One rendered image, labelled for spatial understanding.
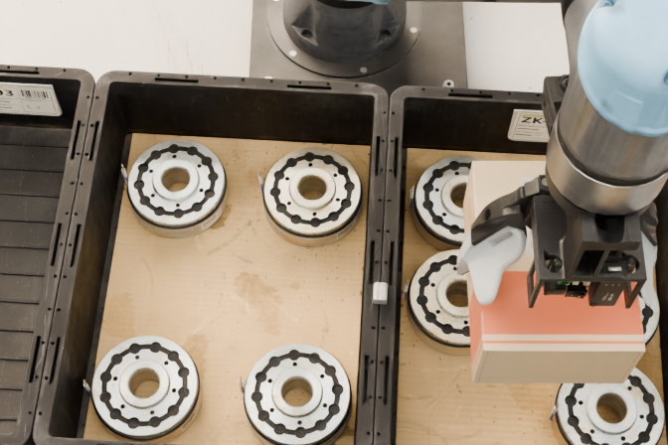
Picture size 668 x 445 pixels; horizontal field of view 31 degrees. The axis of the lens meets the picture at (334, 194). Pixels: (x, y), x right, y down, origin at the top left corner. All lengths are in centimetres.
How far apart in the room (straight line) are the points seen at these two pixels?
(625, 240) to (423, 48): 76
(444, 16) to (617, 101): 88
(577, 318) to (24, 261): 61
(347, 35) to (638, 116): 81
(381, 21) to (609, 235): 73
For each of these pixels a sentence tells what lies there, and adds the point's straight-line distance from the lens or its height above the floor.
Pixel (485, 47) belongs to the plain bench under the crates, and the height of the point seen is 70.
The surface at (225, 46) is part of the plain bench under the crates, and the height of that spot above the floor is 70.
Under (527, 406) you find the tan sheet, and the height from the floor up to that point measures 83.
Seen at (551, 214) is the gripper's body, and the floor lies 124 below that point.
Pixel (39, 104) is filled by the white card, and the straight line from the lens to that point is 131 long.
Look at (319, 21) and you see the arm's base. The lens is 142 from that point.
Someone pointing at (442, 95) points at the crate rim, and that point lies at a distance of 122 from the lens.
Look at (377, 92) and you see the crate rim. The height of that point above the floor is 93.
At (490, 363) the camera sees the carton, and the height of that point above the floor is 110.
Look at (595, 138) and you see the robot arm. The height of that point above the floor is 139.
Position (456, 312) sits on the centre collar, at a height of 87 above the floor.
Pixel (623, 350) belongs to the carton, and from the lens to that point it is 91.
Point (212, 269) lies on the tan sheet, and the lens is 124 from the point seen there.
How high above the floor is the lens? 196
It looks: 63 degrees down
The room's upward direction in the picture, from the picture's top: straight up
